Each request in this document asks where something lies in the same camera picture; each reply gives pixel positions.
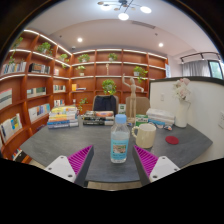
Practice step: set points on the white vase with flowers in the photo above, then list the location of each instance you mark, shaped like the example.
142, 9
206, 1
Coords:
181, 113

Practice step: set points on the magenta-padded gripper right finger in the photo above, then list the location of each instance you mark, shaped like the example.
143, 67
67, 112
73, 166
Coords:
146, 160

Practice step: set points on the ceiling lights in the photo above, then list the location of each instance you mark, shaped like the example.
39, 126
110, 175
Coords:
123, 16

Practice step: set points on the stack of white books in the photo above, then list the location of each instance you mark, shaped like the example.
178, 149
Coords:
160, 116

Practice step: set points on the stack of colourful books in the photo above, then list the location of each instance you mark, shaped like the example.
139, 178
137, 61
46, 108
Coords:
62, 118

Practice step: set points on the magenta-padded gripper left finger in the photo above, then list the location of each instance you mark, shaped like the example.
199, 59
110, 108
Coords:
80, 160

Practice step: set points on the green and white box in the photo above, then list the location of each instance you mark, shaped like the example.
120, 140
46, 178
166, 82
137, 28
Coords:
141, 120

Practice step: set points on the small white wall switch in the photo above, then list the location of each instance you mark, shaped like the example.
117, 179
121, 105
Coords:
162, 97

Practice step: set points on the wooden shelf unit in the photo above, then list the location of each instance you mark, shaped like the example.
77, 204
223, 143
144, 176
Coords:
43, 83

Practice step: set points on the cream ceramic mug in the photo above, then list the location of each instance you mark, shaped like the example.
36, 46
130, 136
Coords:
146, 136

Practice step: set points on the small upright green-white carton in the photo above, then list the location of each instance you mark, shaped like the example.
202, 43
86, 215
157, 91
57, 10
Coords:
122, 109

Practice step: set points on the white wall socket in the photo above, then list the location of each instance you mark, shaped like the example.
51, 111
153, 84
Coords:
221, 120

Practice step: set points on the flat round red coaster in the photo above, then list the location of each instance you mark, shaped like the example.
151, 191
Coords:
172, 140

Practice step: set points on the white curtain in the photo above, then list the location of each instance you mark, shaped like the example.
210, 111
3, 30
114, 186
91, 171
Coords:
196, 68

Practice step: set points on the wooden artist mannequin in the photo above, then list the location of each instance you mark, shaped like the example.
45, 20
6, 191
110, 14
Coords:
132, 96

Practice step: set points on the clear water bottle blue cap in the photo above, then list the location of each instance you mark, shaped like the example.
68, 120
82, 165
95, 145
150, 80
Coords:
120, 146

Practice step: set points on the window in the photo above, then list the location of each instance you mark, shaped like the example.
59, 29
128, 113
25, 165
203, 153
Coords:
216, 70

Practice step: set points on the dark chair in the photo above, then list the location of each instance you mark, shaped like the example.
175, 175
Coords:
104, 104

